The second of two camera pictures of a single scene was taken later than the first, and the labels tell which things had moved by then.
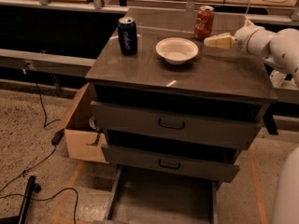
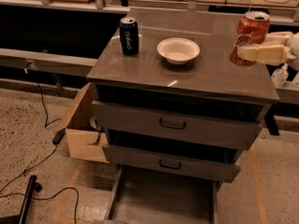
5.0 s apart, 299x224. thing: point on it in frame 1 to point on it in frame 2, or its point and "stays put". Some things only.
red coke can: (204, 22) to (252, 29)
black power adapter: (57, 137) stays put
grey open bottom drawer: (146, 195) stays put
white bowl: (177, 50) stays put
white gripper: (242, 40) to (294, 50)
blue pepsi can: (127, 35) stays put
